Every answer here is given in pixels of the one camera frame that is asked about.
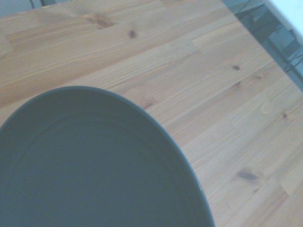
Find dark green round plate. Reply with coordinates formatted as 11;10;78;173
0;85;216;227

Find black floor cables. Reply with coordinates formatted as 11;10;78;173
233;0;303;73

